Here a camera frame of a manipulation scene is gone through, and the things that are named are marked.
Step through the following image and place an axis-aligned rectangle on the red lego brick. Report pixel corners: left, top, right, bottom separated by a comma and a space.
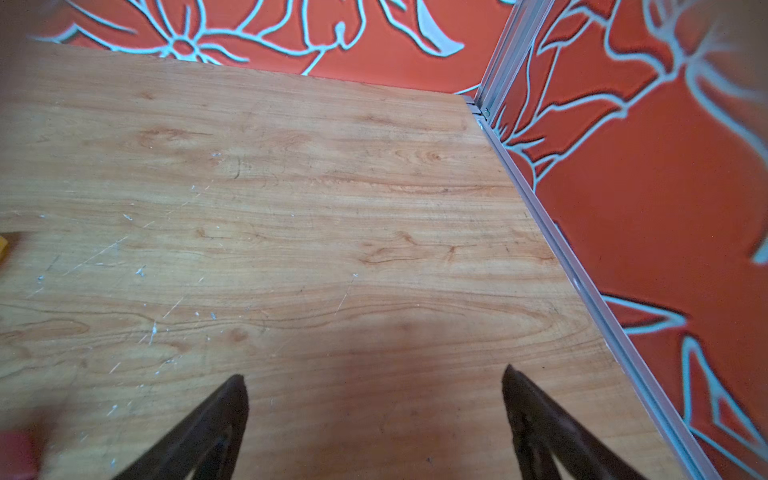
0, 431, 38, 480

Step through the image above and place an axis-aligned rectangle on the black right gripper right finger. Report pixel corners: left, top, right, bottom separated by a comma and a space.
502, 365, 643, 479

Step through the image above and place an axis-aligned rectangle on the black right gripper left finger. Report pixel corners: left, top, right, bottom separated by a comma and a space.
116, 374, 249, 479

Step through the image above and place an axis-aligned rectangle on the aluminium frame rail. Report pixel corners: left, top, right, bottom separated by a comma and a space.
471, 1, 720, 479

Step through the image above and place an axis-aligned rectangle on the yellow lego brick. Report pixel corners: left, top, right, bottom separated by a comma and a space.
0, 236, 9, 260

